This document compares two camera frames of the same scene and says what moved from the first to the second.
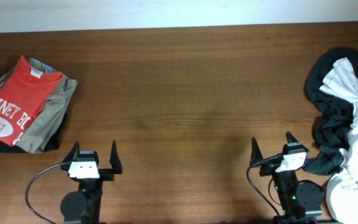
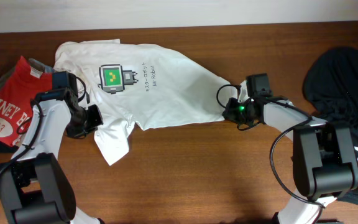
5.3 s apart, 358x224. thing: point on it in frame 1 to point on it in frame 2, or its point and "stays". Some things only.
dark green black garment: x=335 y=115 stays
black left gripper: x=108 y=175 to x=97 y=121
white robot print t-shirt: x=352 y=192 to x=137 y=85
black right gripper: x=256 y=154 to x=230 y=112
